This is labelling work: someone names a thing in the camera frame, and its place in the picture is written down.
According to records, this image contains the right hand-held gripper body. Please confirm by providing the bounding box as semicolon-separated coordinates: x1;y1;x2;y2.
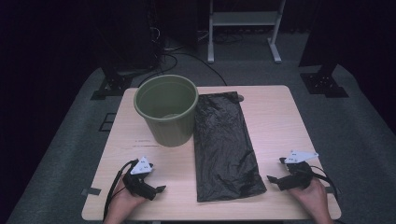
277;150;319;191

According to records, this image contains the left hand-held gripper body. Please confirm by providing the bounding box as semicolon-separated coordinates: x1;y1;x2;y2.
122;156;157;201

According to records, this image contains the green plastic trash bin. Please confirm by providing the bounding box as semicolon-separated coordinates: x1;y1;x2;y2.
133;74;200;147

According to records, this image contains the black plastic garbage bag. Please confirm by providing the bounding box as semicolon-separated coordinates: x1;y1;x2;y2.
192;91;268;203

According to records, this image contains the person's left hand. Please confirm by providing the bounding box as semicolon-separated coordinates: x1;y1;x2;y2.
106;178;148;218

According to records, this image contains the person's right hand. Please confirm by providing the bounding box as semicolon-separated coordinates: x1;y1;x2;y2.
288;179;331;218

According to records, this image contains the black metal stand base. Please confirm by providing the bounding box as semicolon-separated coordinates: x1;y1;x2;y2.
90;63;134;101
300;63;349;99

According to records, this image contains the dark equipment cabinet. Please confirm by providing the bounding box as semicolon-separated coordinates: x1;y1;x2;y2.
90;0;164;73

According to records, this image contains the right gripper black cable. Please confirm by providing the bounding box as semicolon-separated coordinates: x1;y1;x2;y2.
310;165;340;200

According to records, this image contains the long black floor cable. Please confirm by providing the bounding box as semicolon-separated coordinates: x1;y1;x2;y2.
137;51;229;89

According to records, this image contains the white metal desk frame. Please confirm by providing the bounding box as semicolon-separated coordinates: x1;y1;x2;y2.
207;0;287;64

